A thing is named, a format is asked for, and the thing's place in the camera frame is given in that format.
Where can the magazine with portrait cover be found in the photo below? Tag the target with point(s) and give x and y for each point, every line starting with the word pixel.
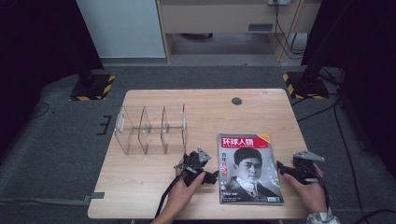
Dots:
pixel 249 174

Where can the person's right hand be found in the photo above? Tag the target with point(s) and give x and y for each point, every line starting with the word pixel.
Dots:
pixel 313 196

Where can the white panel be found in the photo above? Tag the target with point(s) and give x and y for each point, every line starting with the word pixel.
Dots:
pixel 121 28

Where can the white power strip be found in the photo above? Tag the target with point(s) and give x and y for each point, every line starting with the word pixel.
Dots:
pixel 278 2

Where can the grey tape strip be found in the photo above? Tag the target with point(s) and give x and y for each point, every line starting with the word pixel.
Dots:
pixel 95 196

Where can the dark curtain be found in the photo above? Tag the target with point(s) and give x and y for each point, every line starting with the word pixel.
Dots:
pixel 364 46
pixel 37 46

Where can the light wooden cabinet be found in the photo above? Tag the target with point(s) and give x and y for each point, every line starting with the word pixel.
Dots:
pixel 218 18

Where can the grey rectangular cabinet label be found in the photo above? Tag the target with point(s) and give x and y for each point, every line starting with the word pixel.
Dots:
pixel 260 27

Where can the black tape floor mark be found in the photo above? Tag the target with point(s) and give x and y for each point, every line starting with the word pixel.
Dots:
pixel 105 125

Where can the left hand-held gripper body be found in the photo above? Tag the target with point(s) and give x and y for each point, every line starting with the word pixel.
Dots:
pixel 195 161

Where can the clear acrylic file rack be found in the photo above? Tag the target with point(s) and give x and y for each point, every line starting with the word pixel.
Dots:
pixel 149 130

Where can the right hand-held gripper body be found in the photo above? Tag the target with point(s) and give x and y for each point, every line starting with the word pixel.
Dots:
pixel 306 168

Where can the black stand base striped edge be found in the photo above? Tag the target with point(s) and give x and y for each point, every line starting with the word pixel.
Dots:
pixel 306 87
pixel 91 88

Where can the grey round table grommet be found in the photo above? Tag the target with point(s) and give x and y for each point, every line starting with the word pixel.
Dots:
pixel 236 101

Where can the person's left hand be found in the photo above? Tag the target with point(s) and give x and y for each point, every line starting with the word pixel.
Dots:
pixel 182 196

